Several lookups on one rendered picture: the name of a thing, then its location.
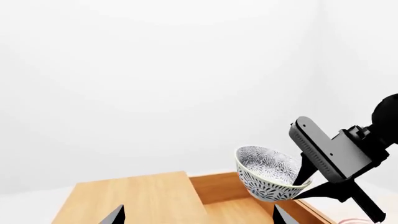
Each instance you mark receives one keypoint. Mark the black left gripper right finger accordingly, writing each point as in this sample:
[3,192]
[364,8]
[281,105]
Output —
[282,217]

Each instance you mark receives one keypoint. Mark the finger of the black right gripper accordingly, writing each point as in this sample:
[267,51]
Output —
[305,170]
[318,191]

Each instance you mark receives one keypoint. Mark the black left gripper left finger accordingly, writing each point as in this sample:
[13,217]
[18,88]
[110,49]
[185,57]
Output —
[115,217]

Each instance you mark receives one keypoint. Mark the white bowl with blue pattern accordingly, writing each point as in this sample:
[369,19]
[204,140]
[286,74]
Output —
[264,172]

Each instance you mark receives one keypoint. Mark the light wooden cabinet drawer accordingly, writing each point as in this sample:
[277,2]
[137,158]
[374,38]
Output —
[230,207]

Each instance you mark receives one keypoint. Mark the white plate with pink rim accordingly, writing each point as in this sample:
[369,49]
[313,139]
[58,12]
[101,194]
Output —
[354,221]

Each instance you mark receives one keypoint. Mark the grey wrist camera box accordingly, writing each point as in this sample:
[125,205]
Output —
[326,149]

